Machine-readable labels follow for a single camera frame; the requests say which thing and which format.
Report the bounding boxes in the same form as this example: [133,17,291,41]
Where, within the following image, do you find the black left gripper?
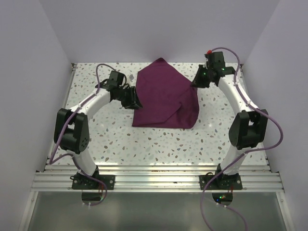
[114,86,142,110]

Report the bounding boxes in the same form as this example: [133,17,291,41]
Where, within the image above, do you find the purple cloth mat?
[132,58,199,129]

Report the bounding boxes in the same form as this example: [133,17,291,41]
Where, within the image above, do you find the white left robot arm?
[49,70,142,189]

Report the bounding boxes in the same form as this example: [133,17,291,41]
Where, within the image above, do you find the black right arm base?
[199,172,243,190]

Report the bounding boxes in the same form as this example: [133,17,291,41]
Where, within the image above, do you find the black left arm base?
[70,170,116,190]

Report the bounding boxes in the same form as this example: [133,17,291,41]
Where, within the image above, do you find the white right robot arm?
[191,50,268,189]

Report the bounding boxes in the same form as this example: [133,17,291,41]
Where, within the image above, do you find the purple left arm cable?
[49,63,108,207]

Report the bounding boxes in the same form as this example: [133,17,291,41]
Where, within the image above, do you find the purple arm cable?
[201,47,283,231]
[49,63,108,207]

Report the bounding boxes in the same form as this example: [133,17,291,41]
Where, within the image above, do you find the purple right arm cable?
[201,47,283,231]

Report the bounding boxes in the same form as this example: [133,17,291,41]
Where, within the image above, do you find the aluminium rail frame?
[31,63,283,192]

